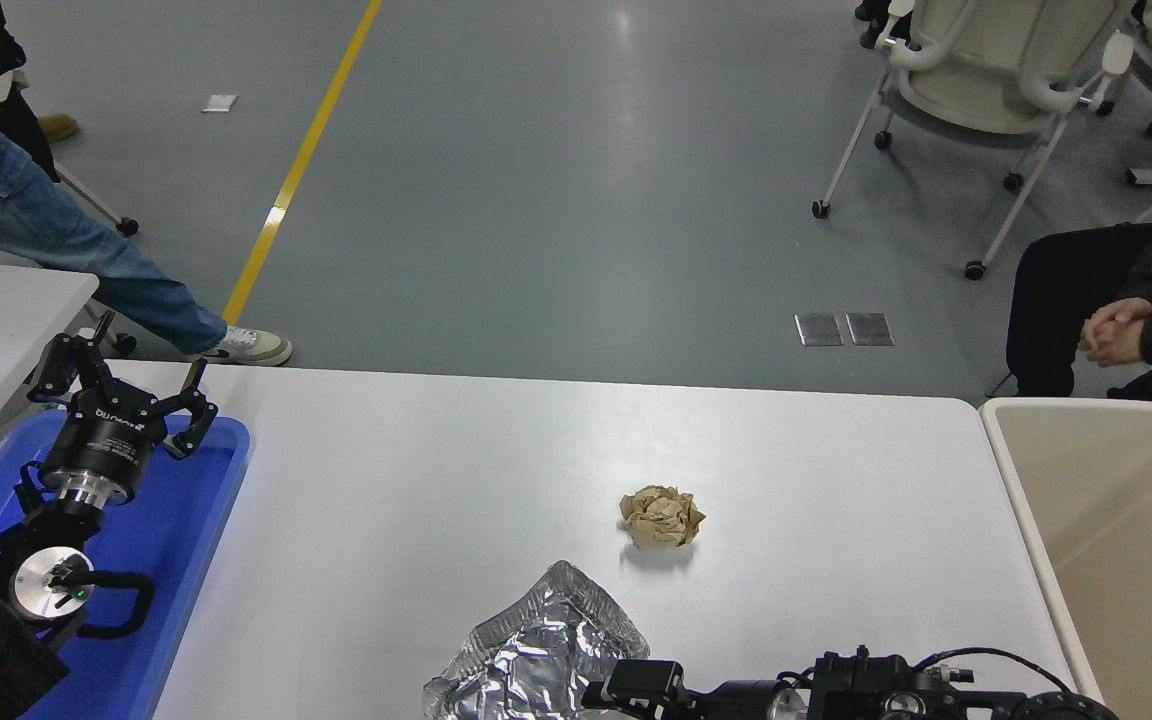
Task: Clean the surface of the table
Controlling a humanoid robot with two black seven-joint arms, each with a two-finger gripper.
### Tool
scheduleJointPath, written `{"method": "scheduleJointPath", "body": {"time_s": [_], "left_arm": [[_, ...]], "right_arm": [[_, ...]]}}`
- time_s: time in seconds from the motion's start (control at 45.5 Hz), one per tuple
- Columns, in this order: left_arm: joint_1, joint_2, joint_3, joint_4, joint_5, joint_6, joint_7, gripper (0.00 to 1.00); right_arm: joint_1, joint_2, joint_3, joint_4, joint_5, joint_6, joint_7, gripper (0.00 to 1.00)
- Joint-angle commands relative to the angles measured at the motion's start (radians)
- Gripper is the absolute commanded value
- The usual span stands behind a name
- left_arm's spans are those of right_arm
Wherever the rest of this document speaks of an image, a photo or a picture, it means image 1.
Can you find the foil tray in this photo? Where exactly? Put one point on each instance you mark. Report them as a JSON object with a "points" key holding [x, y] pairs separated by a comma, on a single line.
{"points": [[536, 650]]}

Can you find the white rolling chair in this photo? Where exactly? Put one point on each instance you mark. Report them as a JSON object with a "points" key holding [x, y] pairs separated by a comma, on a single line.
{"points": [[976, 70]]}

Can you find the large pale bin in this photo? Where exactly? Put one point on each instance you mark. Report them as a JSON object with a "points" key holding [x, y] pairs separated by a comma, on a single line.
{"points": [[1136, 560]]}

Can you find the metal floor plate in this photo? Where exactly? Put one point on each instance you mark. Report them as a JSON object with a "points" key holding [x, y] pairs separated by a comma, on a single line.
{"points": [[870, 328], [819, 329]]}

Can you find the white paper scrap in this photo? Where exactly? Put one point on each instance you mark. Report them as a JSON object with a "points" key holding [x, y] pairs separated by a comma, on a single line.
{"points": [[221, 102]]}

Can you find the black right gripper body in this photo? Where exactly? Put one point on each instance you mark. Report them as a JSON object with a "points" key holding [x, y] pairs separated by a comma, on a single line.
{"points": [[741, 703]]}

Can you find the black jacket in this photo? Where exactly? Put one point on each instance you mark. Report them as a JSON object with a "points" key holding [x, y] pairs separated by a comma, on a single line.
{"points": [[31, 140]]}

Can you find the grey rolling chair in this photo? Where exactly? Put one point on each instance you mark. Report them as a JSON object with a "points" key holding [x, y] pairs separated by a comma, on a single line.
{"points": [[127, 227]]}

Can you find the tan paper ball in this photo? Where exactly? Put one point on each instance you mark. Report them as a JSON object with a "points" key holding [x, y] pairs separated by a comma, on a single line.
{"points": [[661, 517]]}

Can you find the blue plastic tray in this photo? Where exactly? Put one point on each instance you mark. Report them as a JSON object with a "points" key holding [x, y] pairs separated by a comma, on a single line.
{"points": [[176, 560]]}

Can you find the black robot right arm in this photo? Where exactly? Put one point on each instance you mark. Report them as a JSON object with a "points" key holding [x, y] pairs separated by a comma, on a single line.
{"points": [[886, 690]]}

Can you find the person's right hand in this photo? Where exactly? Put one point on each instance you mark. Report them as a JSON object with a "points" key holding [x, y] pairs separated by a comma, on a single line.
{"points": [[1116, 312]]}

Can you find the person's left hand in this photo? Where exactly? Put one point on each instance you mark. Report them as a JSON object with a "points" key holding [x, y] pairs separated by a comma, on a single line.
{"points": [[1118, 348]]}

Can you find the person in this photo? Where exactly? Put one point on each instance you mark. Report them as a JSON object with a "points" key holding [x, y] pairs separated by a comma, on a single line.
{"points": [[36, 230], [881, 30], [58, 128], [1056, 290]]}

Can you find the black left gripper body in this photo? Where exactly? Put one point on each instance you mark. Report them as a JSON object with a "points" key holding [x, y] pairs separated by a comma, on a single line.
{"points": [[101, 440]]}

